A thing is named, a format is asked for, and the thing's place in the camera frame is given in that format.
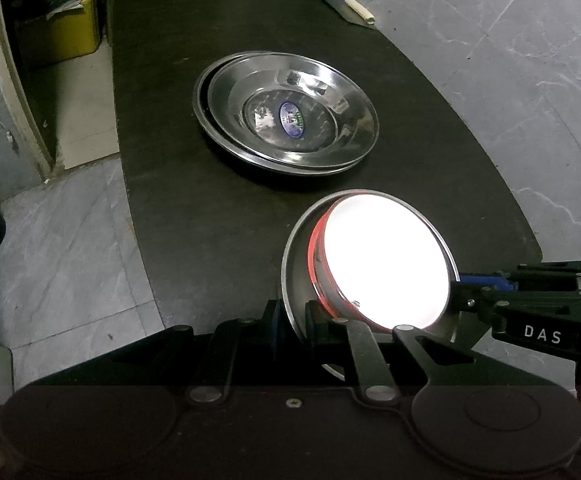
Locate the steel plate with sticker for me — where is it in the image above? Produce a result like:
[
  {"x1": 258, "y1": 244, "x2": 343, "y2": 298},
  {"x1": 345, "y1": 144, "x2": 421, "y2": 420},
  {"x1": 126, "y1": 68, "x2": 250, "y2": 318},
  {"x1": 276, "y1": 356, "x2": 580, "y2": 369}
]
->
[{"x1": 207, "y1": 52, "x2": 381, "y2": 169}]

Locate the white bowl red rim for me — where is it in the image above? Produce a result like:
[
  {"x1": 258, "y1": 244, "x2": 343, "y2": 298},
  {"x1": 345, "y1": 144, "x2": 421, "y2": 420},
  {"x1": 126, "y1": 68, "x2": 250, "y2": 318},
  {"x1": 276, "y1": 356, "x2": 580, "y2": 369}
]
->
[{"x1": 307, "y1": 191, "x2": 455, "y2": 330}]

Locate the large steel plate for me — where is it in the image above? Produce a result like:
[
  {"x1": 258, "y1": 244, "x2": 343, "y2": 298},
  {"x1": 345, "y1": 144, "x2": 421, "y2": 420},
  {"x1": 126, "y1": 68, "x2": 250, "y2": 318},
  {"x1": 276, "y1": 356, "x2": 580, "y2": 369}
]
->
[{"x1": 192, "y1": 50, "x2": 372, "y2": 177}]

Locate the cleaver with cream handle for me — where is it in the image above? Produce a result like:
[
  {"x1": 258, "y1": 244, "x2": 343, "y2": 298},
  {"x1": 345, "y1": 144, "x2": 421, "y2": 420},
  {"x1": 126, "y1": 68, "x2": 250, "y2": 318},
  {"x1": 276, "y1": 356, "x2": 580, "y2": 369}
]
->
[{"x1": 323, "y1": 0, "x2": 375, "y2": 28}]

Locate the yellow bin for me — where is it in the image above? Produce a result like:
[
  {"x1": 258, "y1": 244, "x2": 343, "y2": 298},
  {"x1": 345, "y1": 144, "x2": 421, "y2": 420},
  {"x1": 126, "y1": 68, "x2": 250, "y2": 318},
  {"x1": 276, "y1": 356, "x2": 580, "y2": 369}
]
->
[{"x1": 46, "y1": 0, "x2": 100, "y2": 62}]

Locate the steel bowl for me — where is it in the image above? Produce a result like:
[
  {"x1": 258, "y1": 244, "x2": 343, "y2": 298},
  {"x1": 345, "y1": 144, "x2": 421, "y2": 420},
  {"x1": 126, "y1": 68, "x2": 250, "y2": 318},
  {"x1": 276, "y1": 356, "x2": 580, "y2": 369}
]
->
[{"x1": 280, "y1": 188, "x2": 462, "y2": 380}]

